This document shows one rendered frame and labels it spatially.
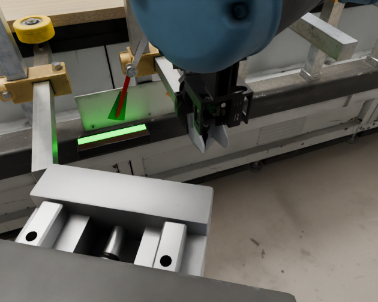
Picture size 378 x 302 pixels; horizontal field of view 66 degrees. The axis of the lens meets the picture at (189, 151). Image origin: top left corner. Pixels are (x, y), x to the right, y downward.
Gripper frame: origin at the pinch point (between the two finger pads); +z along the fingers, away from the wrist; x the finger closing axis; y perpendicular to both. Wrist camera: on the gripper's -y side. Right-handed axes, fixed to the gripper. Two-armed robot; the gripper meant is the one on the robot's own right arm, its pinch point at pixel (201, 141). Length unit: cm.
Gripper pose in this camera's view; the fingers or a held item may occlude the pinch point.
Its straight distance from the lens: 49.7
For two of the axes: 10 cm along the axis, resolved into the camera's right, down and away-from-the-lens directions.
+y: 3.4, 6.7, -6.6
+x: 9.4, -2.4, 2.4
